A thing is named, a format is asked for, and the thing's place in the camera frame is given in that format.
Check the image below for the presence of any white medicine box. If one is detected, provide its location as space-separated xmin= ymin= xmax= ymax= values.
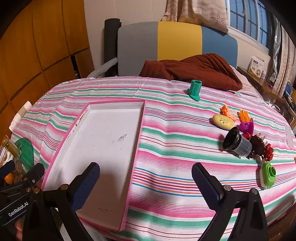
xmin=248 ymin=56 xmax=265 ymax=78

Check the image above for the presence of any red puzzle piece toy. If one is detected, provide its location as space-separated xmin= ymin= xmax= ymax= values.
xmin=264 ymin=144 xmax=273 ymax=161

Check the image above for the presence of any yellow oval soap box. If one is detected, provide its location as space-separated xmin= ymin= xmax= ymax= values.
xmin=212 ymin=114 xmax=235 ymax=130

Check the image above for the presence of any grey yellow blue headboard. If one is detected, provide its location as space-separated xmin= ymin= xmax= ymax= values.
xmin=117 ymin=22 xmax=238 ymax=76

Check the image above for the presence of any wooden wardrobe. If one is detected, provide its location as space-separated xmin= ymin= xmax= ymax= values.
xmin=1 ymin=1 xmax=94 ymax=135

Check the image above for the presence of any dark brown flower toy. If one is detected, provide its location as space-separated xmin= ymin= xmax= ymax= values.
xmin=249 ymin=135 xmax=266 ymax=158

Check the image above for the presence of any black rolled mat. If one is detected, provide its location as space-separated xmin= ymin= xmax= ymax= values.
xmin=104 ymin=18 xmax=121 ymax=77

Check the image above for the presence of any window with bars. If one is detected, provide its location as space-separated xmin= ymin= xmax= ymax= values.
xmin=225 ymin=0 xmax=273 ymax=49

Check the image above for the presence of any green white plug device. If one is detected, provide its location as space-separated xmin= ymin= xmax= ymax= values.
xmin=259 ymin=162 xmax=276 ymax=188

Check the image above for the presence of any wooden side desk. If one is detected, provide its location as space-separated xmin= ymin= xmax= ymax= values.
xmin=237 ymin=67 xmax=295 ymax=129

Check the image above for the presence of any purple perforated funnel cup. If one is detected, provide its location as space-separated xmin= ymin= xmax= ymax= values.
xmin=239 ymin=118 xmax=254 ymax=136

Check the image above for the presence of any orange perforated block toy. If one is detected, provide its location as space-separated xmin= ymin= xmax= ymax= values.
xmin=221 ymin=105 xmax=236 ymax=122

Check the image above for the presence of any beige curtain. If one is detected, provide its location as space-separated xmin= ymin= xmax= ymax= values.
xmin=269 ymin=16 xmax=295 ymax=97

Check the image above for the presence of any dark red blanket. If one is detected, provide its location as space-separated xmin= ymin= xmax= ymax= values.
xmin=139 ymin=53 xmax=242 ymax=91

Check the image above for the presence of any green glass side table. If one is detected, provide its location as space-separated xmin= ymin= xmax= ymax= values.
xmin=15 ymin=138 xmax=34 ymax=173

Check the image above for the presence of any orange plastic clip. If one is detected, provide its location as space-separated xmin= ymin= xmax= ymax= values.
xmin=238 ymin=109 xmax=250 ymax=123

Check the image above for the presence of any teal plastic cup holder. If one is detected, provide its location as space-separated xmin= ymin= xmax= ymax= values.
xmin=188 ymin=80 xmax=202 ymax=101

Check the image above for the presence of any pink white tray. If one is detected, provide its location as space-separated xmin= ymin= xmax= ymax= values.
xmin=43 ymin=99 xmax=145 ymax=231

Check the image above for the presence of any striped pink bedspread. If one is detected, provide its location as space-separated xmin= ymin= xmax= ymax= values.
xmin=11 ymin=77 xmax=295 ymax=240

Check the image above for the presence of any black grey cylinder container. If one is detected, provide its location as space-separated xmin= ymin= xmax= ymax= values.
xmin=223 ymin=126 xmax=252 ymax=157

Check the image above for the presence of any red perfume bottle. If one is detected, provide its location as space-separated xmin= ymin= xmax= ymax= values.
xmin=242 ymin=132 xmax=252 ymax=141

